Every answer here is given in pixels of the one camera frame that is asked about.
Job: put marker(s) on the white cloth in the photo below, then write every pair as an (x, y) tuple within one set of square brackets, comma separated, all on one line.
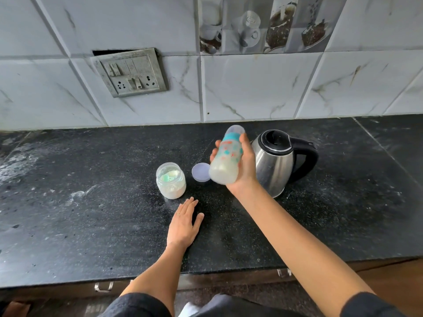
[(188, 310)]

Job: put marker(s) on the person's left hand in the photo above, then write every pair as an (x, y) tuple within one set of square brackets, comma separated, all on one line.
[(181, 231)]

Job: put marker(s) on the teal measuring scoop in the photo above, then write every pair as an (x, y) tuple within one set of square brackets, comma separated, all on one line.
[(168, 177)]

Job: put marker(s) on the person's left forearm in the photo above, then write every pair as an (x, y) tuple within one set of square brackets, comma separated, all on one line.
[(162, 274)]

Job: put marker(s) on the brown lower cabinet front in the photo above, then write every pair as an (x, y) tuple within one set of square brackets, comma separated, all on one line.
[(231, 278)]

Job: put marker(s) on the pale lavender jar lid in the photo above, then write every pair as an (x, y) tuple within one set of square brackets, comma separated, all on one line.
[(200, 172)]

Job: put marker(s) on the clear bottle cap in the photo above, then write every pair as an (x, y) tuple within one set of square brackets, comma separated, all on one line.
[(235, 129)]

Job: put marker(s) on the teal bottle nipple collar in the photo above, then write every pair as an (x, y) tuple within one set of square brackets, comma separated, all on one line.
[(231, 136)]

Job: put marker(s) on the person's right forearm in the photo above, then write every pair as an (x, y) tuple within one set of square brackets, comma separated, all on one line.
[(297, 250)]

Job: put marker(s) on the dark shirt sleeve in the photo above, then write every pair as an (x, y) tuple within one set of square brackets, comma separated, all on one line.
[(366, 308), (135, 307)]

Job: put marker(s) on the clear baby bottle blue print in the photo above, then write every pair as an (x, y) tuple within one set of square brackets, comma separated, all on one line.
[(224, 168)]

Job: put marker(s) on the person's right hand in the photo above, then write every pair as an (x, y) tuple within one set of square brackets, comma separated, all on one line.
[(248, 168)]

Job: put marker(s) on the person's foot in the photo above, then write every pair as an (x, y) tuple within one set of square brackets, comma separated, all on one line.
[(16, 309)]

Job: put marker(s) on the grey wall switch socket panel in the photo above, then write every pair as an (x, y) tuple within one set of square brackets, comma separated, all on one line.
[(130, 74)]

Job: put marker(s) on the glass jar of white powder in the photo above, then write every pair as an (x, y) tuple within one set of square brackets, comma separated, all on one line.
[(172, 191)]

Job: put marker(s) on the dark grey trousers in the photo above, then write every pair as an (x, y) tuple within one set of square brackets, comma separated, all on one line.
[(231, 308)]

